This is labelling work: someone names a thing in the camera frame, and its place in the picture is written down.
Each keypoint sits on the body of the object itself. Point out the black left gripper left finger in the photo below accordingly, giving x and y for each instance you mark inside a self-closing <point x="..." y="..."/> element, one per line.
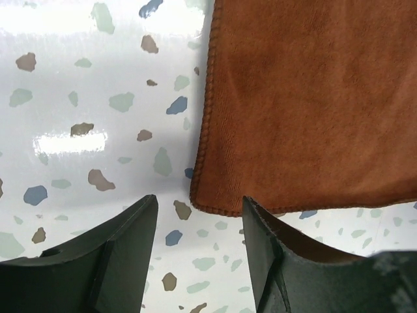
<point x="102" y="270"/>

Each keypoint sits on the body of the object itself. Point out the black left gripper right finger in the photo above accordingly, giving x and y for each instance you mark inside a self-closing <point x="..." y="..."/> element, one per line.
<point x="291" y="272"/>

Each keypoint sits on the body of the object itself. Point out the brown microfibre towel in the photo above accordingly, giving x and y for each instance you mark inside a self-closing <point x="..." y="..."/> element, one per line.
<point x="308" y="105"/>

